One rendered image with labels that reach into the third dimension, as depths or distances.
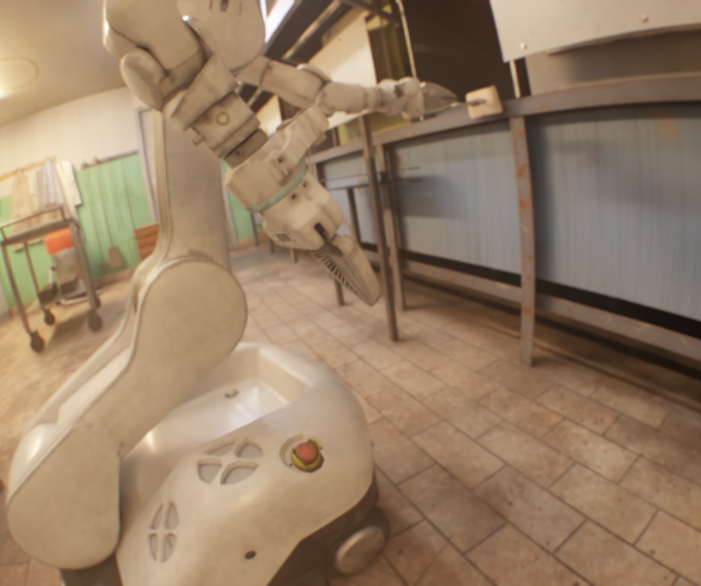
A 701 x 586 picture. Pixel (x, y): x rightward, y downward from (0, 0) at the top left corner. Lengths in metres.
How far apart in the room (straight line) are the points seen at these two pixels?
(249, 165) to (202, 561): 0.45
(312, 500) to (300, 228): 0.33
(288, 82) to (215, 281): 0.46
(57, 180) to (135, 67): 4.86
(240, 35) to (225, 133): 0.25
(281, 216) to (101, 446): 0.38
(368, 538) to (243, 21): 0.84
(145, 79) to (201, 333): 0.32
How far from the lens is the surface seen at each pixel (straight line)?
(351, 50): 1.65
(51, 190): 5.23
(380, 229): 1.39
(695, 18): 0.83
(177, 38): 0.38
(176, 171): 0.55
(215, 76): 0.37
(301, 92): 0.79
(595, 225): 1.09
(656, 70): 0.96
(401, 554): 0.79
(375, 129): 1.73
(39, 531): 0.65
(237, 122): 0.37
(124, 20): 0.37
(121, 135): 5.16
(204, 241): 0.55
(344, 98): 0.81
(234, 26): 0.59
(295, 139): 0.39
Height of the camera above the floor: 0.68
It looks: 18 degrees down
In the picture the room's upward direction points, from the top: 9 degrees counter-clockwise
